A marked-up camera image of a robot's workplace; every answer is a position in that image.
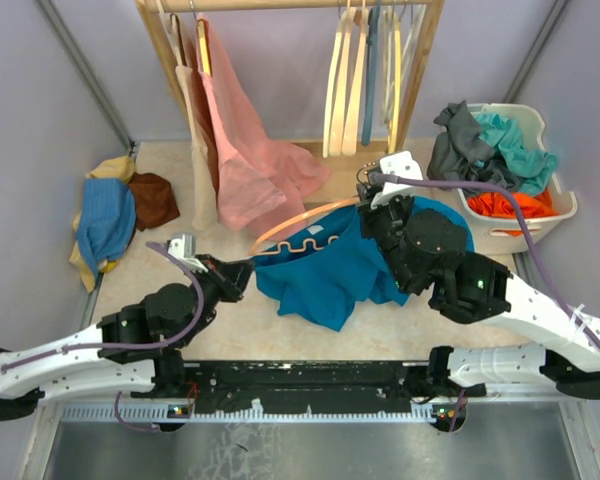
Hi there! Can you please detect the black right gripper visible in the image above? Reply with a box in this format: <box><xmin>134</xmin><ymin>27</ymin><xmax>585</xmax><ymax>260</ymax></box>
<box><xmin>356</xmin><ymin>181</ymin><xmax>419</xmax><ymax>296</ymax></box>

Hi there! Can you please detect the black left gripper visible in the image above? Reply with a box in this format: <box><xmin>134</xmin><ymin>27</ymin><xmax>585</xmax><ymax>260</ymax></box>
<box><xmin>176</xmin><ymin>253</ymin><xmax>256</xmax><ymax>347</ymax></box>

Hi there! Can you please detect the orange hanger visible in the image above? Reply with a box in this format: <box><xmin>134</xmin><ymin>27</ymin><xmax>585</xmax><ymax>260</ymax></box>
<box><xmin>249</xmin><ymin>197</ymin><xmax>358</xmax><ymax>256</ymax></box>

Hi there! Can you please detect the blue t-shirt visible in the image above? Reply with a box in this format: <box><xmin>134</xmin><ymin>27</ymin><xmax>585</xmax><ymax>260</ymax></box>
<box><xmin>253</xmin><ymin>195</ymin><xmax>476</xmax><ymax>333</ymax></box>

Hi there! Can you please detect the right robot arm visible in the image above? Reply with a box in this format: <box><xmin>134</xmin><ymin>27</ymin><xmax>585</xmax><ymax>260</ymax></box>
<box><xmin>357</xmin><ymin>196</ymin><xmax>600</xmax><ymax>400</ymax></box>

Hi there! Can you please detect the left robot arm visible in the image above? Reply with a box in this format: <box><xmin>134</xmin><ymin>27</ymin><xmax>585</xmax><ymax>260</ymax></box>
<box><xmin>0</xmin><ymin>255</ymin><xmax>254</xmax><ymax>421</ymax></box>

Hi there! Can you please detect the beige hanging t-shirt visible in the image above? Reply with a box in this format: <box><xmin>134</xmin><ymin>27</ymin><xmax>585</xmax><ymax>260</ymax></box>
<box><xmin>167</xmin><ymin>13</ymin><xmax>219</xmax><ymax>231</ymax></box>

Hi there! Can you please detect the orange shirt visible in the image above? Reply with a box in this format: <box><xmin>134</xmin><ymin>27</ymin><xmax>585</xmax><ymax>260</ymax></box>
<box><xmin>467</xmin><ymin>188</ymin><xmax>560</xmax><ymax>237</ymax></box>

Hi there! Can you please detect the grey shirt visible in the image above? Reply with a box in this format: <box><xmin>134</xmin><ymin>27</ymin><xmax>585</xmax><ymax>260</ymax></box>
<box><xmin>427</xmin><ymin>100</ymin><xmax>522</xmax><ymax>192</ymax></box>

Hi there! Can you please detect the brown shirt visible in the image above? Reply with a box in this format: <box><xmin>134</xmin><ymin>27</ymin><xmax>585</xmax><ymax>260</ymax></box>
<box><xmin>128</xmin><ymin>173</ymin><xmax>180</xmax><ymax>231</ymax></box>

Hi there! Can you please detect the pink hanging t-shirt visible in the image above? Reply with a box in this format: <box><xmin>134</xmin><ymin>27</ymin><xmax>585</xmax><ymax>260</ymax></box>
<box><xmin>199</xmin><ymin>16</ymin><xmax>330</xmax><ymax>236</ymax></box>

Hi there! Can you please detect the light wooden hanger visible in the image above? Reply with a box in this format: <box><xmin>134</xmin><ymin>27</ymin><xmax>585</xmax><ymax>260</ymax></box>
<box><xmin>342</xmin><ymin>1</ymin><xmax>369</xmax><ymax>156</ymax></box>

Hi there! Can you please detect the light blue ribbed shirt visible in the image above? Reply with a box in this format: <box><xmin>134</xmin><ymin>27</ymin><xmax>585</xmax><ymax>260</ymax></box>
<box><xmin>76</xmin><ymin>178</ymin><xmax>136</xmax><ymax>274</ymax></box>

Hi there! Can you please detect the teal shirt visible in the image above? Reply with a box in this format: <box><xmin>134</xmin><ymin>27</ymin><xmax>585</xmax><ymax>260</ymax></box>
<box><xmin>474</xmin><ymin>112</ymin><xmax>559</xmax><ymax>197</ymax></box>

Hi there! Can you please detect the white hanger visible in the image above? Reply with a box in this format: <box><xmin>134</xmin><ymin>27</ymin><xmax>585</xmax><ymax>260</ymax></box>
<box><xmin>379</xmin><ymin>5</ymin><xmax>426</xmax><ymax>126</ymax></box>

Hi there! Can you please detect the cream wooden hanger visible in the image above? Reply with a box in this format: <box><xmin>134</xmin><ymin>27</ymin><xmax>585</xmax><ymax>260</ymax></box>
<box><xmin>322</xmin><ymin>4</ymin><xmax>353</xmax><ymax>158</ymax></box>

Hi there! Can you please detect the blue hanger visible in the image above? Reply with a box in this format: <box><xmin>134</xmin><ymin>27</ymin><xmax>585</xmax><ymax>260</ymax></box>
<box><xmin>361</xmin><ymin>1</ymin><xmax>381</xmax><ymax>146</ymax></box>

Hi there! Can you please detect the yellow hanger holding pink shirt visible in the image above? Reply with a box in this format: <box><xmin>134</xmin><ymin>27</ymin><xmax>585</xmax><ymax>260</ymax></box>
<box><xmin>189</xmin><ymin>0</ymin><xmax>212</xmax><ymax>76</ymax></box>

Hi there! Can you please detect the white laundry basket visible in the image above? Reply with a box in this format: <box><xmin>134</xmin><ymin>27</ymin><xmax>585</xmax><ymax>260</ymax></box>
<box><xmin>433</xmin><ymin>103</ymin><xmax>578</xmax><ymax>255</ymax></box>

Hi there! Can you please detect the wooden clothes rack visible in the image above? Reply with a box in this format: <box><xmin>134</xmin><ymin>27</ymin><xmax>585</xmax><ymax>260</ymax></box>
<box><xmin>134</xmin><ymin>0</ymin><xmax>446</xmax><ymax>214</ymax></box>

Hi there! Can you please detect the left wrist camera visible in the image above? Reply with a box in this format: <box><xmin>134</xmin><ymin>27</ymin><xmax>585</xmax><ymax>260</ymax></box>
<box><xmin>167</xmin><ymin>233</ymin><xmax>208</xmax><ymax>272</ymax></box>

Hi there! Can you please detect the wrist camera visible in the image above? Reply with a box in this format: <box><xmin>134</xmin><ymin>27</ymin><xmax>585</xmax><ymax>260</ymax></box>
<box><xmin>167</xmin><ymin>233</ymin><xmax>208</xmax><ymax>272</ymax></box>
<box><xmin>356</xmin><ymin>150</ymin><xmax>424</xmax><ymax>209</ymax></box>

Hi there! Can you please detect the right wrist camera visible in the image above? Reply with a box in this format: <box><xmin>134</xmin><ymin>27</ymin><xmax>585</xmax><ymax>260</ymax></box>
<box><xmin>356</xmin><ymin>150</ymin><xmax>424</xmax><ymax>209</ymax></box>

